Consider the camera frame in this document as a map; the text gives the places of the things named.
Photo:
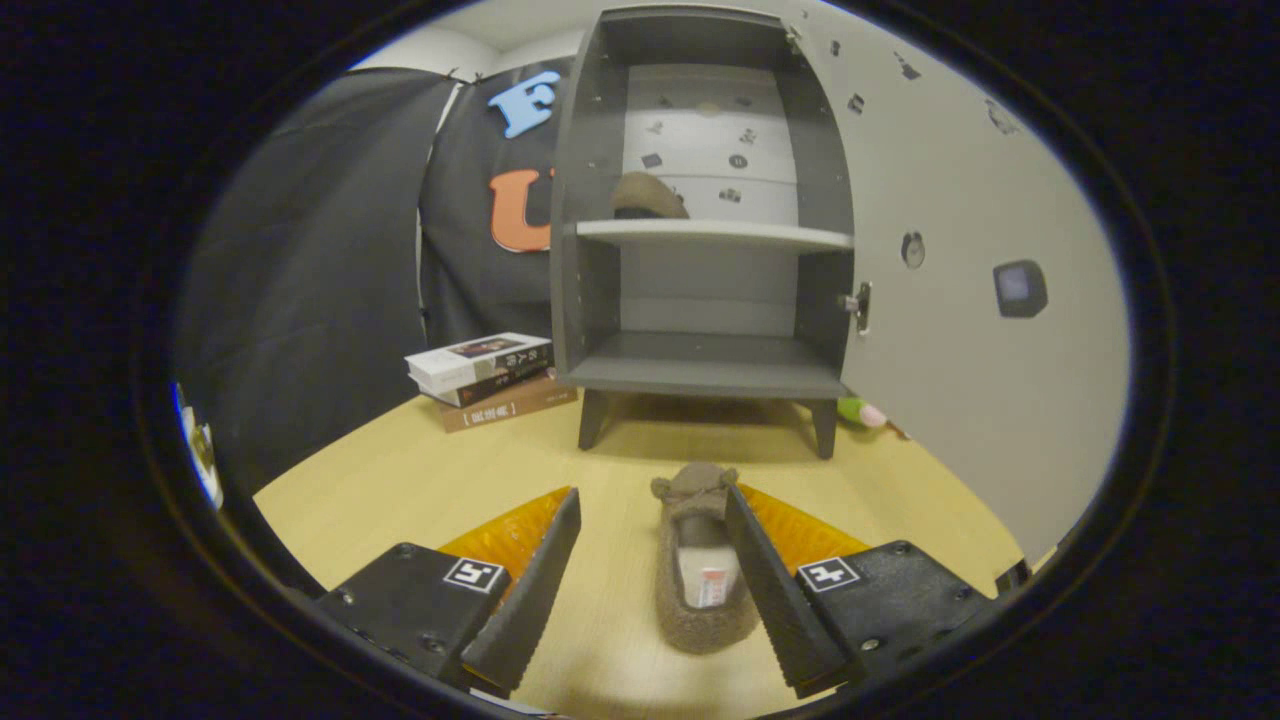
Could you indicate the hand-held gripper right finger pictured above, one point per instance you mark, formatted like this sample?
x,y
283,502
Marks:
x,y
775,590

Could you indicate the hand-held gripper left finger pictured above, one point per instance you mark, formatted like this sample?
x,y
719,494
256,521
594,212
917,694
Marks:
x,y
535,590

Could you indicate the brown fuzzy shoe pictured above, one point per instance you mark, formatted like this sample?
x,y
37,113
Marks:
x,y
645,195
700,620

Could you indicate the grey shoe cabinet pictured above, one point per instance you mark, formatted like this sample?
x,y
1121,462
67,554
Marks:
x,y
700,360

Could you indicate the beige shoe cabinet door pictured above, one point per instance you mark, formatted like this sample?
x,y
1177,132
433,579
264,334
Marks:
x,y
960,380

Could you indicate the metal door hinge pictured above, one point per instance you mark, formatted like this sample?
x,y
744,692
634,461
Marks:
x,y
862,305

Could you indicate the brown book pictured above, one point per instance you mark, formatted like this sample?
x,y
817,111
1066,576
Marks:
x,y
510,408

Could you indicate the green plush toy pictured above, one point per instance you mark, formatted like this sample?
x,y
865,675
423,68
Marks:
x,y
853,410

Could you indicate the dark book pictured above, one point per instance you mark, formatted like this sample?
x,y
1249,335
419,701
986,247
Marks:
x,y
510,379

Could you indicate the white book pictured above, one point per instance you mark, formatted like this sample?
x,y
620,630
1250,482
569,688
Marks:
x,y
470,360

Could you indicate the black backdrop cloth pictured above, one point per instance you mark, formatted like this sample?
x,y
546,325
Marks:
x,y
300,300

